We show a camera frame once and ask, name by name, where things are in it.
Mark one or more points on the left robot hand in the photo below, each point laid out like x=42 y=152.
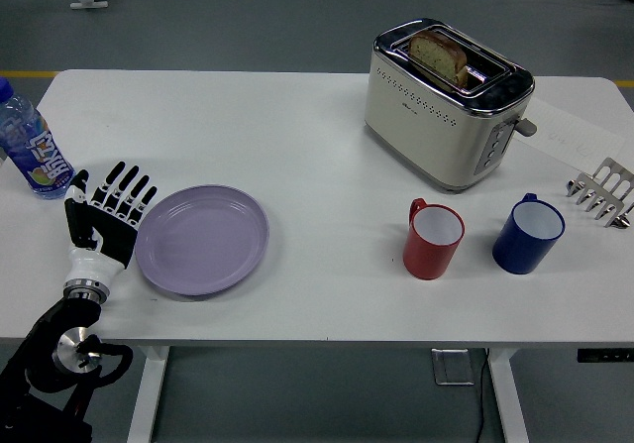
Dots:
x=111 y=235

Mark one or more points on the purple plate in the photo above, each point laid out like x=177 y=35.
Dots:
x=203 y=240

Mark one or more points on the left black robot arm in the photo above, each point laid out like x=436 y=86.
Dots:
x=54 y=344

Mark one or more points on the blue drink bottle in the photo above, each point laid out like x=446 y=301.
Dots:
x=34 y=150

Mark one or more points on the red mug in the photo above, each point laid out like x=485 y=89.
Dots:
x=426 y=259

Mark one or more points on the cream and chrome toaster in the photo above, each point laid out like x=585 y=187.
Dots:
x=436 y=136

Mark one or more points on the slice of bread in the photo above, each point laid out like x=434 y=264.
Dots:
x=438 y=56

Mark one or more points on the blue mug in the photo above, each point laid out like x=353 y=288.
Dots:
x=520 y=252

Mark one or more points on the white paper sheet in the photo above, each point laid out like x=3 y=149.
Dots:
x=574 y=133

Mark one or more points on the silver metal cutlery rack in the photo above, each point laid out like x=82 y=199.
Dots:
x=611 y=180

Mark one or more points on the black table control panel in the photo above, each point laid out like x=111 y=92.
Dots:
x=604 y=356

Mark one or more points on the clear plastic bracket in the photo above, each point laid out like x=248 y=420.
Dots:
x=453 y=366

